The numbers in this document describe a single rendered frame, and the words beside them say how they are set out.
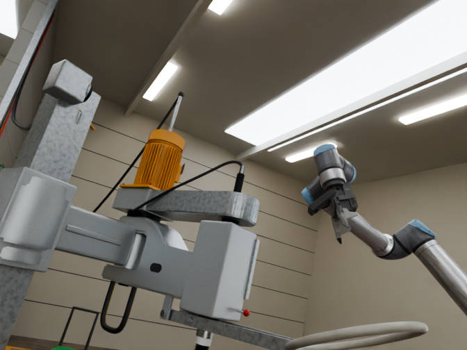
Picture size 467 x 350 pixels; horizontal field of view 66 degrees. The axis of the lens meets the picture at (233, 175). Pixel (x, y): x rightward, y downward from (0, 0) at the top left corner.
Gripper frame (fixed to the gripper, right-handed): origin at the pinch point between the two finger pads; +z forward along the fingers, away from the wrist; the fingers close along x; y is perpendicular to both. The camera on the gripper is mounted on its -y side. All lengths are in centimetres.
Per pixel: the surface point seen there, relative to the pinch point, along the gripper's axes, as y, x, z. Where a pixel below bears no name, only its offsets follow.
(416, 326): 15.9, 4.8, 29.5
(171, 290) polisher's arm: -71, 52, -3
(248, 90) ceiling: -7, 262, -329
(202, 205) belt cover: -53, 40, -40
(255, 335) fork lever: -34, 36, 22
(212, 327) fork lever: -52, 46, 16
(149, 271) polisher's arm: -85, 60, -17
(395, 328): 8.2, 0.5, 29.8
